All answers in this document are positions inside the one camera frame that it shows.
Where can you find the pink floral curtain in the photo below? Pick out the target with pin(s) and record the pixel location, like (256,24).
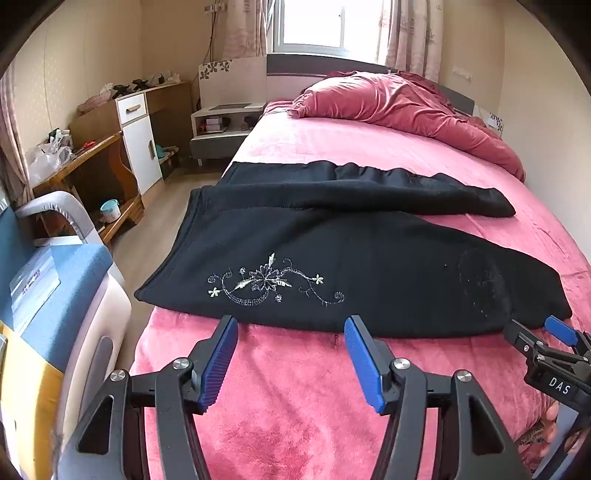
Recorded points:
(11,147)
(415,32)
(244,27)

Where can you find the white grey nightstand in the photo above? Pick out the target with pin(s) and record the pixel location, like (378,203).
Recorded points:
(221,143)

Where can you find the pink duvet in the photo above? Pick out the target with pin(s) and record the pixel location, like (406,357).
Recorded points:
(392,101)

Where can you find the small light blue bucket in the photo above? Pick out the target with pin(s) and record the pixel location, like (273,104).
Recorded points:
(111,211)

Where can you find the bed with pink sheet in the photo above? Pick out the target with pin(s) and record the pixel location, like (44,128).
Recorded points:
(300,415)

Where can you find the pink cloth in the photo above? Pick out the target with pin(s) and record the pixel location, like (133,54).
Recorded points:
(94,102)

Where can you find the person's right hand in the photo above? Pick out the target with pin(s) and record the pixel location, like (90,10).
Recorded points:
(550,427)

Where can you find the white paper sheet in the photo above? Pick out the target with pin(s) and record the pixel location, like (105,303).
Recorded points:
(34,281)

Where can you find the grey headboard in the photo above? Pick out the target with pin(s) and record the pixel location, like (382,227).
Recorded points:
(314,64)

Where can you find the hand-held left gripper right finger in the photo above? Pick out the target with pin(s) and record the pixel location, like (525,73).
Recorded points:
(364,364)

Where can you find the wooden desk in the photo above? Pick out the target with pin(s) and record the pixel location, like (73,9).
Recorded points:
(92,152)

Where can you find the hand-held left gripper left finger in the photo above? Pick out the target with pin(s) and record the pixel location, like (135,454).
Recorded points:
(220,364)

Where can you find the white desk cabinet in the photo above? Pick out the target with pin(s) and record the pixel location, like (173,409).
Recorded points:
(138,147)

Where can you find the black embroidered pants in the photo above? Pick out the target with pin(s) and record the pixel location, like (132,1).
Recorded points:
(323,240)

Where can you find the white wall socket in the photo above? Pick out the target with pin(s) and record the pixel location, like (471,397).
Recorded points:
(461,73)

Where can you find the window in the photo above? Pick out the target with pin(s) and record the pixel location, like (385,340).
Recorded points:
(323,23)

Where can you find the clear plastic bag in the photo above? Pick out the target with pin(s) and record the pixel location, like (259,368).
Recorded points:
(46,159)

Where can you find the white floral headboard panel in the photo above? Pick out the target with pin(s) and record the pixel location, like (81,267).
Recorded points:
(231,78)
(491,120)

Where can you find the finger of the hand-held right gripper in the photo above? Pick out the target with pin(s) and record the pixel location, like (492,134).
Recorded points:
(519,334)
(561,328)

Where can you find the floral patterned clothing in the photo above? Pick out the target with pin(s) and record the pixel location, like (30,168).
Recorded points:
(531,443)

